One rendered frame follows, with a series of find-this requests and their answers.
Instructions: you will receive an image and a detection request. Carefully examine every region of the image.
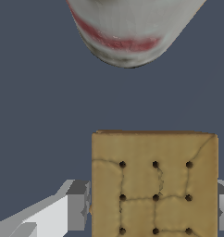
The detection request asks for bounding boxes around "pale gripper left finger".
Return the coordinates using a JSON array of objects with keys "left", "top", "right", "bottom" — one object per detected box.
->
[{"left": 0, "top": 179, "right": 93, "bottom": 237}]

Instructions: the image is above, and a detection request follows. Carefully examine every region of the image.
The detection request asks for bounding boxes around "tan wooden block with holes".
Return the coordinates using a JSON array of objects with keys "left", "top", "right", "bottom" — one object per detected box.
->
[{"left": 89, "top": 129, "right": 219, "bottom": 237}]

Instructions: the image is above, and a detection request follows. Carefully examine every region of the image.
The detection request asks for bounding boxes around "white container with red band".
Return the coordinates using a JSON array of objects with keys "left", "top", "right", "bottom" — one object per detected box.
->
[{"left": 66, "top": 0, "right": 207, "bottom": 69}]

